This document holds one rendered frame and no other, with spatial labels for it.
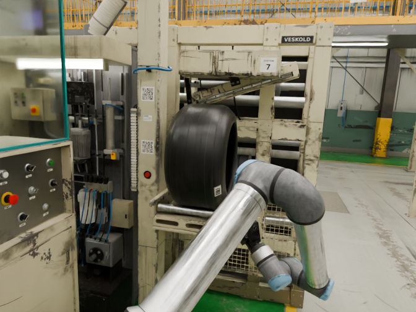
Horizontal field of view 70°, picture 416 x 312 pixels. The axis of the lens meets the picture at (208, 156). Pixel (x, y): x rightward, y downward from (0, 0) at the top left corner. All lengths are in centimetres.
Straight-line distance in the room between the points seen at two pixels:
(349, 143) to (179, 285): 1021
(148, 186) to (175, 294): 103
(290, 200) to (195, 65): 119
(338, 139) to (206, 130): 946
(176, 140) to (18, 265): 83
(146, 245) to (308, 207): 120
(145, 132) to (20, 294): 92
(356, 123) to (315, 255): 979
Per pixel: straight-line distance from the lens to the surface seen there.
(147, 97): 166
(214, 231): 82
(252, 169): 93
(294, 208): 89
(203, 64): 184
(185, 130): 143
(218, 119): 145
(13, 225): 147
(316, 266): 117
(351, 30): 702
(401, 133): 1118
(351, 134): 1079
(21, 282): 152
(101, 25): 219
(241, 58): 180
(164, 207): 164
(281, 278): 128
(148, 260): 191
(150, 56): 167
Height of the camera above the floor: 148
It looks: 10 degrees down
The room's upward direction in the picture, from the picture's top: 2 degrees clockwise
